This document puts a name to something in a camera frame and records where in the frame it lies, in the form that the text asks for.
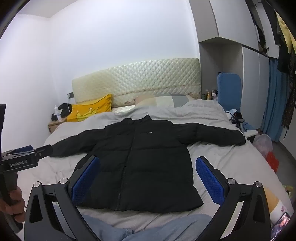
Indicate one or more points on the person's grey trouser legs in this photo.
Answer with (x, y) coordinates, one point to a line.
(143, 229)

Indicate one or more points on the white bedside shelf unit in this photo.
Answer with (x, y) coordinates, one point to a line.
(231, 27)

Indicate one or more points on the white plastic bag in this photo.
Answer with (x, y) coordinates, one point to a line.
(262, 144)

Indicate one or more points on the yellow hanging garment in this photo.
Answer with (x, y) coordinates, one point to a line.
(286, 34)

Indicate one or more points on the blue chair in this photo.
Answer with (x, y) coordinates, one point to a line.
(229, 90)

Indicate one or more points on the group of small bottles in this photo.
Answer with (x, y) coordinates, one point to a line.
(210, 95)

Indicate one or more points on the black device on stand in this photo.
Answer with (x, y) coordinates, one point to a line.
(238, 120)

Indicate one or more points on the beige white bolster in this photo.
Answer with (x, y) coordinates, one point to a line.
(276, 204)

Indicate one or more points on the yellow crown print pillow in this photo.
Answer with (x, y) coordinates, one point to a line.
(92, 109)

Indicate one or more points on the white squeeze bottle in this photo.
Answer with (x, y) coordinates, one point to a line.
(57, 114)

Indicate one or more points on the smartphone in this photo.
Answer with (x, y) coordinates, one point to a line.
(281, 223)

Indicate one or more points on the blue curtain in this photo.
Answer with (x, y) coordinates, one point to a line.
(272, 99)

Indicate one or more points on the person's left hand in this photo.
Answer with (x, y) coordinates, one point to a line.
(14, 204)

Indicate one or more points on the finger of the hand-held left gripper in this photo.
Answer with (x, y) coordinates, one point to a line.
(23, 148)
(45, 150)

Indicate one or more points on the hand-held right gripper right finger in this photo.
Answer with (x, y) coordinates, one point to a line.
(210, 180)

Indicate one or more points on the cream quilted headboard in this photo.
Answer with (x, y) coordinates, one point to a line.
(138, 81)

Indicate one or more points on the small white side table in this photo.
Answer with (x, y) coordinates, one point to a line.
(251, 134)

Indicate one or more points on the wooden nightstand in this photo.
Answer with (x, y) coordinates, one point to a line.
(54, 127)

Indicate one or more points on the black puffer jacket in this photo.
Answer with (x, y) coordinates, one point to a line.
(148, 162)

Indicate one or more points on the red plastic bag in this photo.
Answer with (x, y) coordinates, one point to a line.
(272, 162)

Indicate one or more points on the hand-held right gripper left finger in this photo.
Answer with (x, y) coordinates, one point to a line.
(85, 178)

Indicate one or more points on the beige pillow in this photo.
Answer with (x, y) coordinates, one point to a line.
(161, 100)

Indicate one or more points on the black bag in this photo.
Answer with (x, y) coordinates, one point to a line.
(66, 109)

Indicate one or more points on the dark hanging clothes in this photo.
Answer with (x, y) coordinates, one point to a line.
(288, 69)

